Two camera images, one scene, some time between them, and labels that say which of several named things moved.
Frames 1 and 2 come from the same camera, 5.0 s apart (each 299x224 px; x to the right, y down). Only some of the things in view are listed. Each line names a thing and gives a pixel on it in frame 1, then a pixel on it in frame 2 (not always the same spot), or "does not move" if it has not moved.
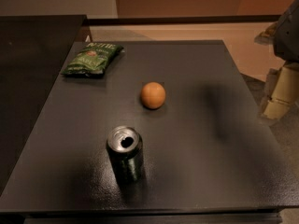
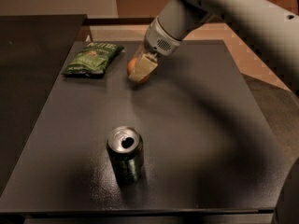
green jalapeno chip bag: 92,60 does not move
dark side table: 34,49 does not move
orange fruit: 152,95 → 131,69
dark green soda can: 126,147 does not move
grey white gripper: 288,35 → 160,39
